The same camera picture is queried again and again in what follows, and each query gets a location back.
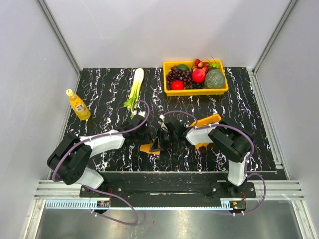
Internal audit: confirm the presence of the dark blueberry cluster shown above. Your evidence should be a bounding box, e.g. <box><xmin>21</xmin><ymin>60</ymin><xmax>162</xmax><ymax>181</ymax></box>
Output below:
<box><xmin>185</xmin><ymin>83</ymin><xmax>204</xmax><ymax>90</ymax></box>

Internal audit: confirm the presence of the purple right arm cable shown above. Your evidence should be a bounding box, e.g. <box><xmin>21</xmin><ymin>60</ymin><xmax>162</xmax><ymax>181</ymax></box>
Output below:
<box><xmin>160</xmin><ymin>111</ymin><xmax>267</xmax><ymax>217</ymax></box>

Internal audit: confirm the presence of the green apple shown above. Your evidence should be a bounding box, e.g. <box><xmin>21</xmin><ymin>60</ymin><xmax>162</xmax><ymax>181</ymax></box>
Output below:
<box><xmin>208</xmin><ymin>61</ymin><xmax>220</xmax><ymax>70</ymax></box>

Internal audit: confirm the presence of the red apple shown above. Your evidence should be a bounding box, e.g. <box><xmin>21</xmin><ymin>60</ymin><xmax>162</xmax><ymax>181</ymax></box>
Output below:
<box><xmin>170</xmin><ymin>80</ymin><xmax>184</xmax><ymax>90</ymax></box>

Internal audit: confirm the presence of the white cable duct strip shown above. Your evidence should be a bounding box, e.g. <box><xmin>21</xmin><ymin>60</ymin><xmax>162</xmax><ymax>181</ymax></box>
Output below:
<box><xmin>45</xmin><ymin>199</ymin><xmax>232</xmax><ymax>211</ymax></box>

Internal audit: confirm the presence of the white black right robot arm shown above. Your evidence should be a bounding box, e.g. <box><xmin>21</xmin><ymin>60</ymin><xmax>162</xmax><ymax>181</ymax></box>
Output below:
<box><xmin>149</xmin><ymin>120</ymin><xmax>255</xmax><ymax>197</ymax></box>

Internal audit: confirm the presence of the orange leather card holder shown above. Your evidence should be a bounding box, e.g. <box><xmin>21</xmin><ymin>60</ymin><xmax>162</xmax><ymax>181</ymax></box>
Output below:
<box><xmin>139</xmin><ymin>144</ymin><xmax>160</xmax><ymax>155</ymax></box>

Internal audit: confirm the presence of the purple grape bunch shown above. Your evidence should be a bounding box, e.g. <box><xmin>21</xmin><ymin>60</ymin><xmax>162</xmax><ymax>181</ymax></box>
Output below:
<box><xmin>166</xmin><ymin>66</ymin><xmax>194</xmax><ymax>87</ymax></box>

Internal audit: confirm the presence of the green white celery stalk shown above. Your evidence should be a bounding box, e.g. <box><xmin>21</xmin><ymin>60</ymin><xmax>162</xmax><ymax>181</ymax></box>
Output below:
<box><xmin>124</xmin><ymin>68</ymin><xmax>144</xmax><ymax>119</ymax></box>

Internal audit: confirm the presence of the green netted melon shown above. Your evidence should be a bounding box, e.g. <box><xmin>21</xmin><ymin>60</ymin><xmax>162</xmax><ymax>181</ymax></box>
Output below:
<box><xmin>204</xmin><ymin>70</ymin><xmax>225</xmax><ymax>89</ymax></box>

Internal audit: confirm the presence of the green lime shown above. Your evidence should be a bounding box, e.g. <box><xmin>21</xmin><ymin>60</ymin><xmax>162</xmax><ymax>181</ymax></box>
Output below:
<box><xmin>177</xmin><ymin>64</ymin><xmax>189</xmax><ymax>72</ymax></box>

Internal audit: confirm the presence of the small yellow plastic bin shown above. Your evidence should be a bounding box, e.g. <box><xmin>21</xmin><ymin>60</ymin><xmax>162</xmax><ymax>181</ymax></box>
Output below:
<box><xmin>186</xmin><ymin>114</ymin><xmax>221</xmax><ymax>149</ymax></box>

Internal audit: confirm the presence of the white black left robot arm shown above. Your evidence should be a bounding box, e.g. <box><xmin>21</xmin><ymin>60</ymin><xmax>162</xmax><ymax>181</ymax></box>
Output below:
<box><xmin>47</xmin><ymin>112</ymin><xmax>149</xmax><ymax>197</ymax></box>

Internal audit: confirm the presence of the yellow fruit tray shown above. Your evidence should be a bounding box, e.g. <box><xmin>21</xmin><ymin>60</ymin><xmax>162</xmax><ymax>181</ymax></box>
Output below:
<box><xmin>163</xmin><ymin>59</ymin><xmax>229</xmax><ymax>97</ymax></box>

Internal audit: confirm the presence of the red cherry cluster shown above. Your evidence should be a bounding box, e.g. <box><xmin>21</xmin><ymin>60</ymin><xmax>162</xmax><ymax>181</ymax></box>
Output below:
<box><xmin>191</xmin><ymin>59</ymin><xmax>210</xmax><ymax>73</ymax></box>

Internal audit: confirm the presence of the yellow juice bottle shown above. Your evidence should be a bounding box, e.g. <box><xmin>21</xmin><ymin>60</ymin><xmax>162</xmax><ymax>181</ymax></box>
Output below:
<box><xmin>65</xmin><ymin>89</ymin><xmax>91</xmax><ymax>120</ymax></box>

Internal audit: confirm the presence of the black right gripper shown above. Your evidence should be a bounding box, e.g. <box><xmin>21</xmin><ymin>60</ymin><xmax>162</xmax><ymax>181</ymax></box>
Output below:
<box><xmin>151</xmin><ymin>128</ymin><xmax>178</xmax><ymax>152</ymax></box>

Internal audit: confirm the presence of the red pomegranate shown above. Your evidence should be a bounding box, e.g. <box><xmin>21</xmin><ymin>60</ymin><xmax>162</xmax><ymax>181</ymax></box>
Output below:
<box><xmin>192</xmin><ymin>69</ymin><xmax>206</xmax><ymax>83</ymax></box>

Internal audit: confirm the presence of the aluminium rail frame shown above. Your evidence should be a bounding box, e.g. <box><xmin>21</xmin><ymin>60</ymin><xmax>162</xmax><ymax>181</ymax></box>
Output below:
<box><xmin>33</xmin><ymin>68</ymin><xmax>306</xmax><ymax>201</ymax></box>

